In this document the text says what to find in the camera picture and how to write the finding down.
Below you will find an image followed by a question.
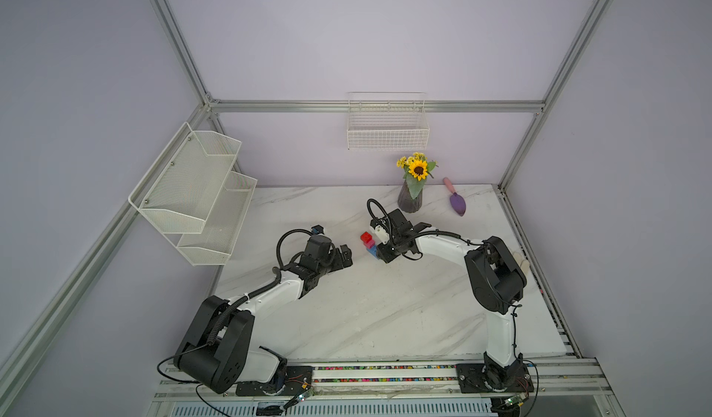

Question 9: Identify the red square lego brick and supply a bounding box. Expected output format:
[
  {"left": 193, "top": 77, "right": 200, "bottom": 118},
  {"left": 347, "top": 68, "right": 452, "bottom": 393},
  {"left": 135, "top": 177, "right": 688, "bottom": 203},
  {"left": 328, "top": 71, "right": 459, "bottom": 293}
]
[{"left": 361, "top": 233, "right": 375, "bottom": 248}]

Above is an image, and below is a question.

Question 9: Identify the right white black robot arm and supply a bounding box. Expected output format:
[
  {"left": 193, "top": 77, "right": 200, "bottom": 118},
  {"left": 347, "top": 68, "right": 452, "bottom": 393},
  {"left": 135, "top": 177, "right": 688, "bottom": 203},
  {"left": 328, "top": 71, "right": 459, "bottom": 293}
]
[{"left": 366, "top": 198, "right": 528, "bottom": 370}]

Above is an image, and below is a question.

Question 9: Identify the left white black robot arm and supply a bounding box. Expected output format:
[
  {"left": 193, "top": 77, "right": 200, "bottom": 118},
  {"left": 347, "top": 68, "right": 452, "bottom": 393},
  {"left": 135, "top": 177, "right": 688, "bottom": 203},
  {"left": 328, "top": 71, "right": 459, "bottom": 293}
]
[{"left": 157, "top": 225, "right": 353, "bottom": 395}]

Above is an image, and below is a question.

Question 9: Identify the purple pink garden trowel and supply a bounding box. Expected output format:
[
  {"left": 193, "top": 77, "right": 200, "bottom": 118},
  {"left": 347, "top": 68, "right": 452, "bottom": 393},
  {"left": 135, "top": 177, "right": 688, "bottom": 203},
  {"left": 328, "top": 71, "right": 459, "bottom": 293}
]
[{"left": 442, "top": 178, "right": 467, "bottom": 217}]

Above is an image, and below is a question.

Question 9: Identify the sunflower bouquet in grey vase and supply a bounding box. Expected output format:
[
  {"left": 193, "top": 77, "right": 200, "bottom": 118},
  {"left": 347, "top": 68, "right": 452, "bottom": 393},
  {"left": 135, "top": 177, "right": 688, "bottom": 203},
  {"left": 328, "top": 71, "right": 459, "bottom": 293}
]
[{"left": 396, "top": 152, "right": 438, "bottom": 213}]

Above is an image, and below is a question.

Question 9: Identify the white work glove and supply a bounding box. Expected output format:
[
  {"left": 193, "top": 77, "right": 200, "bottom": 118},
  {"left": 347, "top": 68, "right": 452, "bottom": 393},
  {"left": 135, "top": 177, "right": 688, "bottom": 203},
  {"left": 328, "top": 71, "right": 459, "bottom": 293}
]
[{"left": 513, "top": 252, "right": 530, "bottom": 278}]

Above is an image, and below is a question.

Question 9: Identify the white mesh two-tier shelf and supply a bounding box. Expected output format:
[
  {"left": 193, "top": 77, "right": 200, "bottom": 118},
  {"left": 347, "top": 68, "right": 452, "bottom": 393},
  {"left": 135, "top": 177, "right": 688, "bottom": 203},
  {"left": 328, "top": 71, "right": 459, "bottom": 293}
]
[{"left": 128, "top": 123, "right": 257, "bottom": 266}]

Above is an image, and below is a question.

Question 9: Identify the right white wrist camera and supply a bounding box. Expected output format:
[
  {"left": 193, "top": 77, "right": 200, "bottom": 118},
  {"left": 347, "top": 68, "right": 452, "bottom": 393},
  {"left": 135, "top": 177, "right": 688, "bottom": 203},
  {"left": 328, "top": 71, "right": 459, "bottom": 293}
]
[{"left": 370, "top": 220, "right": 390, "bottom": 244}]

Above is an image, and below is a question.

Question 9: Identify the white wire wall basket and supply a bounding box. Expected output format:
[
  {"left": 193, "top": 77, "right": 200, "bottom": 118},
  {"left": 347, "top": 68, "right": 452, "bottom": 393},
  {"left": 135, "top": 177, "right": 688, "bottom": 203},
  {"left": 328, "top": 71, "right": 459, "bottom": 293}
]
[{"left": 347, "top": 92, "right": 430, "bottom": 151}]

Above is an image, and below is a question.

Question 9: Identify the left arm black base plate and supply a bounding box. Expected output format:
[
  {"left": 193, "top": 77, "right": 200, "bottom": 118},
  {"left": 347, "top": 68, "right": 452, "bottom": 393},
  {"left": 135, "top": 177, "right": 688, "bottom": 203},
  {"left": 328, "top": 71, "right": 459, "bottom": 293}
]
[{"left": 235, "top": 365, "right": 314, "bottom": 397}]

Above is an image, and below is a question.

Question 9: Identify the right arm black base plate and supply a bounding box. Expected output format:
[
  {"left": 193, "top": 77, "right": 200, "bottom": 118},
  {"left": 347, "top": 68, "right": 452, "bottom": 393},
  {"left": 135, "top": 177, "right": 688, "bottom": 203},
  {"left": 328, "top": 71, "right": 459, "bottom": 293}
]
[{"left": 455, "top": 361, "right": 534, "bottom": 394}]

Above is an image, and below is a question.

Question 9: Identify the aluminium front rail frame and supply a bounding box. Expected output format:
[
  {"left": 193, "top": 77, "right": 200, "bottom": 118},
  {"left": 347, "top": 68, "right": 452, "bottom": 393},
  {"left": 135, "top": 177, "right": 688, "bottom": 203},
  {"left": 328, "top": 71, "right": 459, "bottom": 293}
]
[{"left": 149, "top": 357, "right": 613, "bottom": 402}]

